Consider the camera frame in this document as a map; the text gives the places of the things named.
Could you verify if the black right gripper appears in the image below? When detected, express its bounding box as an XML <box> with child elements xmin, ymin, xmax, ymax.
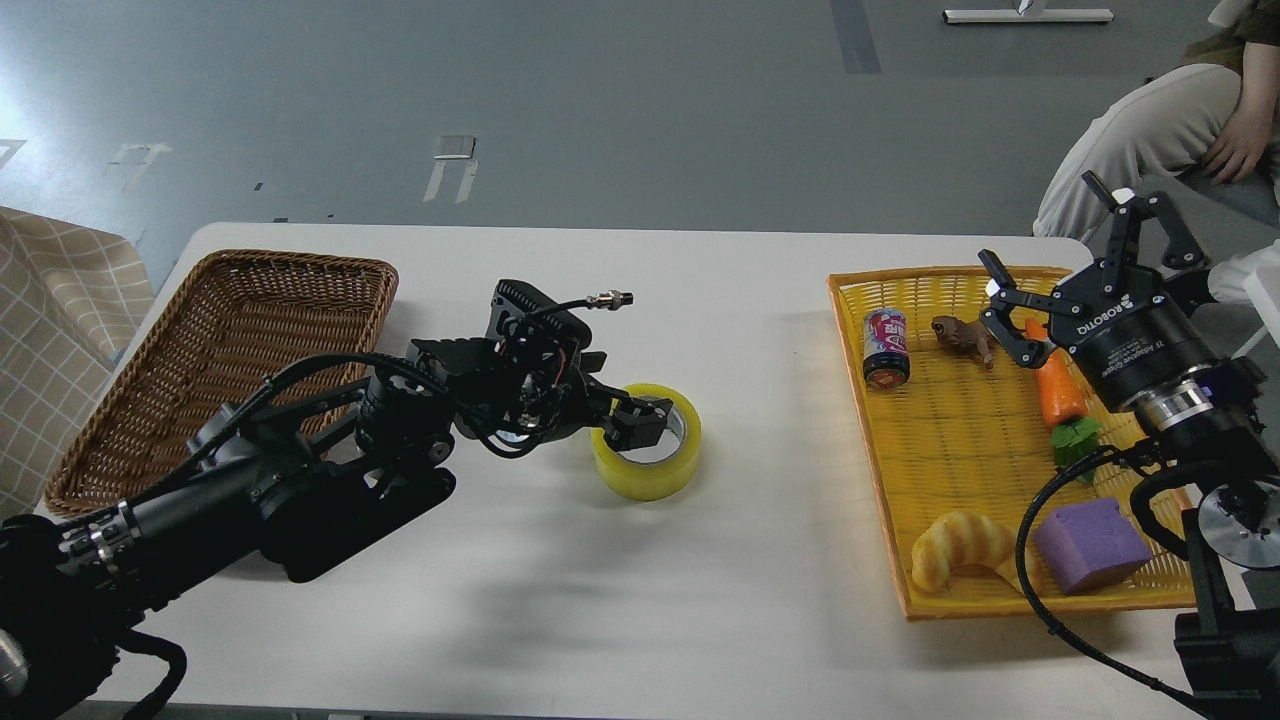
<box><xmin>978</xmin><ymin>170</ymin><xmax>1221</xmax><ymax>413</ymax></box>

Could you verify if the toy carrot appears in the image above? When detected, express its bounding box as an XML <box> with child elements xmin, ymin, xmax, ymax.
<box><xmin>1036</xmin><ymin>350</ymin><xmax>1101</xmax><ymax>469</ymax></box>

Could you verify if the toy croissant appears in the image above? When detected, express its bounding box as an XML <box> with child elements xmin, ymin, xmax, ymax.
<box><xmin>910</xmin><ymin>511</ymin><xmax>1023</xmax><ymax>594</ymax></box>

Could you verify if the soda can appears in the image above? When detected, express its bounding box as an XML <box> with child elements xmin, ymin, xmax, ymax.
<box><xmin>861</xmin><ymin>307</ymin><xmax>911</xmax><ymax>389</ymax></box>

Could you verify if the purple sponge block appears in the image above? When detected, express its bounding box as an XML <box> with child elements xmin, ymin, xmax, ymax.
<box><xmin>1030</xmin><ymin>497</ymin><xmax>1153</xmax><ymax>594</ymax></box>

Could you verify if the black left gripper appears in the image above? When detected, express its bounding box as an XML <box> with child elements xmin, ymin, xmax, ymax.
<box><xmin>500</xmin><ymin>351</ymin><xmax>675</xmax><ymax>452</ymax></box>

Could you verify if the yellow tape roll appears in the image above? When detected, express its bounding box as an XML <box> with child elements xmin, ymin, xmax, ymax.
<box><xmin>590</xmin><ymin>383</ymin><xmax>701</xmax><ymax>502</ymax></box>

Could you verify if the yellow plastic basket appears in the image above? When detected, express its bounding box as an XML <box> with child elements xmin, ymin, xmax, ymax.
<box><xmin>827</xmin><ymin>266</ymin><xmax>1196</xmax><ymax>623</ymax></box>

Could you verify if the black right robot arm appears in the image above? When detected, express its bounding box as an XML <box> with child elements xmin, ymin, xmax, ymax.
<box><xmin>979</xmin><ymin>172</ymin><xmax>1279</xmax><ymax>719</ymax></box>

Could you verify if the brown toy animal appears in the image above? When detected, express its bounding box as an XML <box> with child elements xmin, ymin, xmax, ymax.
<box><xmin>931</xmin><ymin>315</ymin><xmax>995</xmax><ymax>372</ymax></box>

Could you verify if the seated person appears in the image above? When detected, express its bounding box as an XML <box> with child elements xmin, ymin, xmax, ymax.
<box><xmin>1032</xmin><ymin>1</ymin><xmax>1279</xmax><ymax>249</ymax></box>

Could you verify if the beige checkered cloth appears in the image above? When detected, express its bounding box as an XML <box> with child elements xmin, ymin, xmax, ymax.
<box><xmin>1</xmin><ymin>208</ymin><xmax>154</xmax><ymax>518</ymax></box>

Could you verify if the brown wicker basket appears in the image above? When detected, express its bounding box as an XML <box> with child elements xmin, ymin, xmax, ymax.
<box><xmin>44</xmin><ymin>249</ymin><xmax>399</xmax><ymax>518</ymax></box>

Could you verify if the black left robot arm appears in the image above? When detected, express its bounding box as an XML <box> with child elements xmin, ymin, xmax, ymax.
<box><xmin>1</xmin><ymin>279</ymin><xmax>690</xmax><ymax>719</ymax></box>

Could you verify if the white floor stand base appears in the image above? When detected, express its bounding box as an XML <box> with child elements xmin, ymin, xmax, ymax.
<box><xmin>942</xmin><ymin>1</ymin><xmax>1115</xmax><ymax>26</ymax></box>

